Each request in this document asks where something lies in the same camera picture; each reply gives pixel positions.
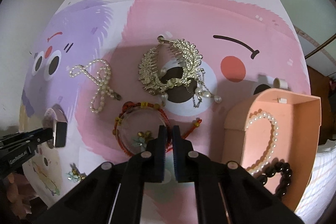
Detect pink smart watch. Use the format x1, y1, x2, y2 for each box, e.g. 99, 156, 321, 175
42, 105, 68, 142

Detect red braided bracelet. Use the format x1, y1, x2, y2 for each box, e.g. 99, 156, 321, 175
112, 101, 203, 158

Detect gold leaf hair comb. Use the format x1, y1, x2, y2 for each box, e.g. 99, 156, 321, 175
138, 35, 222, 108

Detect pink jewelry tray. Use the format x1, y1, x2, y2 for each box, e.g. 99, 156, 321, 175
222, 89, 321, 210

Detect person left hand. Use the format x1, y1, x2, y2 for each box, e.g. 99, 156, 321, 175
6, 173, 38, 219

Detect green flower earring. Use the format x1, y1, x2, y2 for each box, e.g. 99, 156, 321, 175
132, 131, 153, 150

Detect cartoon monster table mat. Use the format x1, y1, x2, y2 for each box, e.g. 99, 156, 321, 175
20, 0, 310, 223

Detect sliding wardrobe doors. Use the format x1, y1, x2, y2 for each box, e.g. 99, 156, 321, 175
280, 0, 335, 78

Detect large pearl necklace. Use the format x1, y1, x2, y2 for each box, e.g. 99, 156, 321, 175
244, 109, 280, 177

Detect black bead bracelet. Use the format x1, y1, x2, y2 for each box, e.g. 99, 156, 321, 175
256, 162, 293, 198

